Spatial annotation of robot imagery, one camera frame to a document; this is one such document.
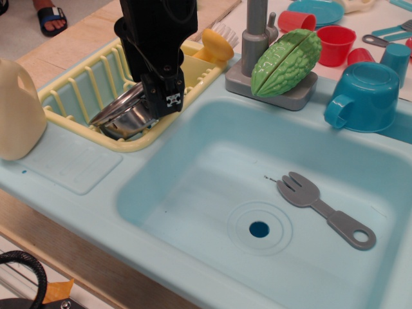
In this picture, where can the grey toy faucet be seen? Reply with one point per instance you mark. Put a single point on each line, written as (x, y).
(256, 39)

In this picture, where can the grey toy fork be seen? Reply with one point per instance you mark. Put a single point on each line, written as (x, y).
(301, 192)

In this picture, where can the stainless steel pot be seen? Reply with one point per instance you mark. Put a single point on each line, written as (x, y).
(126, 116)

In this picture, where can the blue plastic plate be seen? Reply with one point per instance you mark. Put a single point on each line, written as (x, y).
(326, 12)

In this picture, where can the red plastic cup upright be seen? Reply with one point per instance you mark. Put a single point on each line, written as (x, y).
(336, 42)

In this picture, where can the blue toy spatula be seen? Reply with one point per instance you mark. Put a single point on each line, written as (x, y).
(395, 33)

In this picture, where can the light blue toy sink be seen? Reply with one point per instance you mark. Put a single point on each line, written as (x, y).
(199, 210)

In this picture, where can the orange tape piece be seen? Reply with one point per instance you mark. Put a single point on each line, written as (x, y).
(57, 291)

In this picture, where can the cream plastic jug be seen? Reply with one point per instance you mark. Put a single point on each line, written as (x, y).
(23, 120)

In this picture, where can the green bitter melon toy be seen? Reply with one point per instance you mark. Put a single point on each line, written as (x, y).
(285, 63)

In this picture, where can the red plastic cup lying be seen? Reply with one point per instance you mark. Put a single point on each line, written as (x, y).
(289, 20)

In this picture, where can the yellow dish drying rack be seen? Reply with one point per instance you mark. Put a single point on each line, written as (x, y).
(75, 97)

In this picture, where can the small red plastic cup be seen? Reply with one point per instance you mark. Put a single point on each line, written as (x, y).
(359, 55)

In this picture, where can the cream toy item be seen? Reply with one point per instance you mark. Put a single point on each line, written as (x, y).
(351, 6)

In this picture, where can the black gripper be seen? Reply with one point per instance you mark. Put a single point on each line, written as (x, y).
(154, 56)

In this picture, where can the small blue plastic cup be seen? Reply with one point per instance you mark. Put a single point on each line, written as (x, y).
(396, 57)

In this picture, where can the grey toy utensil handle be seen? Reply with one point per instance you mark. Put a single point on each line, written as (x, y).
(374, 40)

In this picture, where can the yellow dish brush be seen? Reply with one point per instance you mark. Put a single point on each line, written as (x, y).
(218, 43)

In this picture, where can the large blue plastic mug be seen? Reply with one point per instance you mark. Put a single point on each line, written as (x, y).
(364, 99)

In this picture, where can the blue sandal with foot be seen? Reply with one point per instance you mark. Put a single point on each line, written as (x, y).
(52, 20)

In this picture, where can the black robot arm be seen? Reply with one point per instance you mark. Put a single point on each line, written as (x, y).
(179, 11)

